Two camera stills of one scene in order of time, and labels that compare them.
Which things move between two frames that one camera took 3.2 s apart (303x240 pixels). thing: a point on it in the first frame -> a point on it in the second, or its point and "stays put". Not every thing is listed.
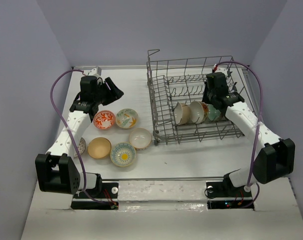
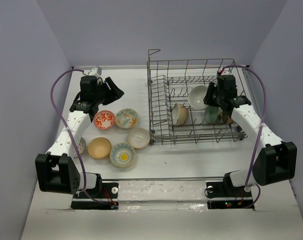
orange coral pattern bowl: [104, 120] stays put
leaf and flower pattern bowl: [126, 118] stays put
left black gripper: [114, 94] stays put
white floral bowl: [197, 111] -> [196, 97]
